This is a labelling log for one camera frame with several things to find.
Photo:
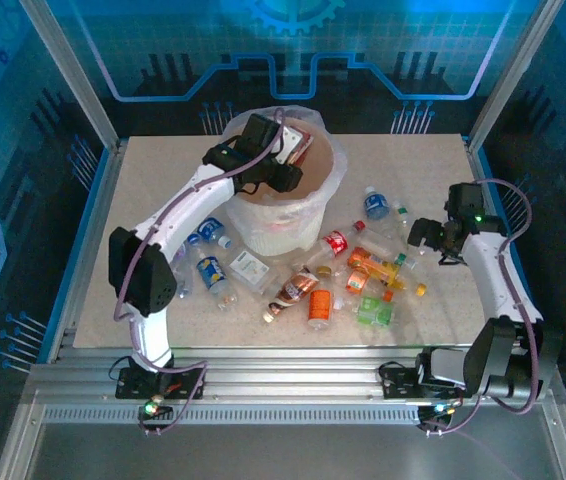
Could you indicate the clear bottle green cap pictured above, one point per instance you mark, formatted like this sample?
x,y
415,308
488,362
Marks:
x,y
401,259

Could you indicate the clear bottle green band label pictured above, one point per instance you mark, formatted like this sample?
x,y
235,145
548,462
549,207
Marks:
x,y
403,215

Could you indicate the plain clear plastic bottle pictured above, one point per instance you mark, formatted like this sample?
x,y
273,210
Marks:
x,y
378,240

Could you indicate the small blue label water bottle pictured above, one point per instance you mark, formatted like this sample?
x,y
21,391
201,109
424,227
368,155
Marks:
x,y
375,204

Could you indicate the orange juice bottle yellow cap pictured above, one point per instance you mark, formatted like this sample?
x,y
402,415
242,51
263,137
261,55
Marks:
x,y
363,257

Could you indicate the small orange label bottle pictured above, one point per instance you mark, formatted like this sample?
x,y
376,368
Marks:
x,y
357,281

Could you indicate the blue white label bottle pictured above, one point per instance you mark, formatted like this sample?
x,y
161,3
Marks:
x,y
210,230

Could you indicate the red label cola bottle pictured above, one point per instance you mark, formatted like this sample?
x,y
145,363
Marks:
x,y
335,243

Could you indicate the green label bottle orange cap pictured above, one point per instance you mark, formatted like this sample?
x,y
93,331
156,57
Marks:
x,y
375,311

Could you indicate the clear bottle gold cap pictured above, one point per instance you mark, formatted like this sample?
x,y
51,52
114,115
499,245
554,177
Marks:
x,y
324,271

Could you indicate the small clear crushed bottle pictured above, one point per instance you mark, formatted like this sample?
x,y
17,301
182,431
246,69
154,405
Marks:
x,y
340,302

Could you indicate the brown label drink bottle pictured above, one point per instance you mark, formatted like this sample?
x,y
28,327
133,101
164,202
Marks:
x,y
293,290

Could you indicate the blue yellow label bottle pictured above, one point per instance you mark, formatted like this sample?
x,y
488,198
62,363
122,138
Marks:
x,y
211,274

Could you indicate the orange label clear bottle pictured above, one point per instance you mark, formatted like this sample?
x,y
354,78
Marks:
x,y
319,305

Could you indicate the crushed clear bottle blue cap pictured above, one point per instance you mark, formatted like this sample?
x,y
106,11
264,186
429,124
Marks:
x,y
183,270

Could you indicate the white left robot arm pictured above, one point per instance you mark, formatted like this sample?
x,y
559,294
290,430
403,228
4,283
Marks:
x,y
198,195

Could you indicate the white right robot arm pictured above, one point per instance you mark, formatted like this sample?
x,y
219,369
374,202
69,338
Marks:
x,y
488,270

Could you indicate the white trash bin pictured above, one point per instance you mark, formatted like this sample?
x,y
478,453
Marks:
x,y
288,212

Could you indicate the small LED circuit board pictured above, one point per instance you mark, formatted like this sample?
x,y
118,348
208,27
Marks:
x,y
152,407
440,409

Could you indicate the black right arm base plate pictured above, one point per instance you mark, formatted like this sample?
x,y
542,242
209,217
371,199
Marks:
x,y
398,386

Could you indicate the aluminium frame post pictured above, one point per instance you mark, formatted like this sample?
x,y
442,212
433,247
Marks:
x,y
70,70
513,70

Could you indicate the aluminium front rail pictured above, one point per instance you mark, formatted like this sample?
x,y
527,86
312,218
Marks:
x,y
288,375

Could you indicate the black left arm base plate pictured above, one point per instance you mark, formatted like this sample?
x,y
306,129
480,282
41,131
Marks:
x,y
128,387

